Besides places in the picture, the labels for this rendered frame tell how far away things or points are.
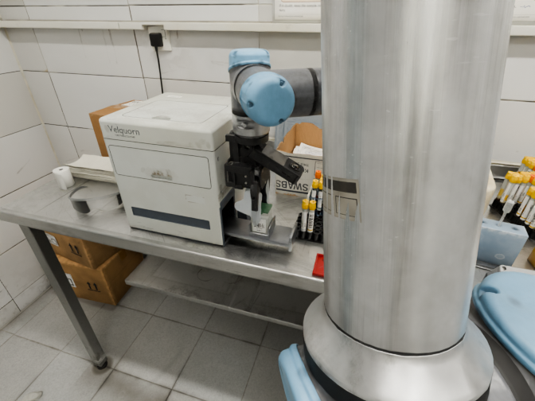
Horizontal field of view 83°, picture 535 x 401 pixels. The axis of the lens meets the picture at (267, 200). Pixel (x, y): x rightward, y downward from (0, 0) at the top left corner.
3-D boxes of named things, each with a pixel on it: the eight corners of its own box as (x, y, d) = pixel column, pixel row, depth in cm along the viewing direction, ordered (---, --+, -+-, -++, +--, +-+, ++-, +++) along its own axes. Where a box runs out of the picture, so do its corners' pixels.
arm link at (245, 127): (274, 108, 62) (262, 119, 55) (274, 130, 64) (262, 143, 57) (240, 105, 63) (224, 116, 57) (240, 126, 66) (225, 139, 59)
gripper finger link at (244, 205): (236, 221, 72) (238, 184, 69) (260, 226, 70) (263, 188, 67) (232, 227, 69) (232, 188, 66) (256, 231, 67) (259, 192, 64)
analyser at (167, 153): (128, 227, 82) (94, 118, 66) (181, 181, 104) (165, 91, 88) (233, 250, 74) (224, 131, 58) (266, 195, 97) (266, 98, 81)
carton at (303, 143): (273, 193, 97) (274, 149, 89) (292, 158, 121) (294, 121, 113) (352, 205, 91) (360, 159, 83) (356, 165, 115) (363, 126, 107)
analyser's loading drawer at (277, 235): (211, 235, 76) (208, 219, 73) (221, 220, 81) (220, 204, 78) (290, 251, 71) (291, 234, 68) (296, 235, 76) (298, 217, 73)
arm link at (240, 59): (230, 52, 49) (224, 48, 56) (234, 119, 55) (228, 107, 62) (277, 52, 51) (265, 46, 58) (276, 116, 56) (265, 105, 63)
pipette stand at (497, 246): (458, 262, 70) (474, 228, 65) (456, 244, 76) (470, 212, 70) (509, 276, 67) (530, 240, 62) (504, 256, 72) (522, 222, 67)
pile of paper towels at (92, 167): (65, 176, 108) (60, 164, 105) (87, 164, 116) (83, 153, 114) (124, 185, 101) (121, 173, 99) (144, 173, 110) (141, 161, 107)
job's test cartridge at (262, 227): (251, 235, 73) (250, 212, 70) (257, 223, 77) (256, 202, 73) (267, 237, 72) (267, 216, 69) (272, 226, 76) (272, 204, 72)
